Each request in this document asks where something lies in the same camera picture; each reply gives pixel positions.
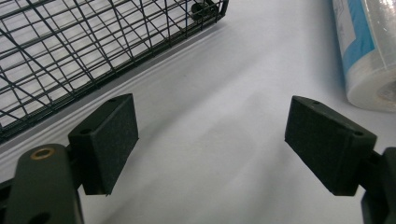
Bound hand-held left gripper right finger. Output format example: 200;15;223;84
284;95;378;197

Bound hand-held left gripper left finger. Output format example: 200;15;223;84
67;92;140;196

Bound wrapped paper towel roll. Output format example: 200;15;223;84
332;0;396;114

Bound black wire basket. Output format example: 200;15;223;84
0;0;230;145

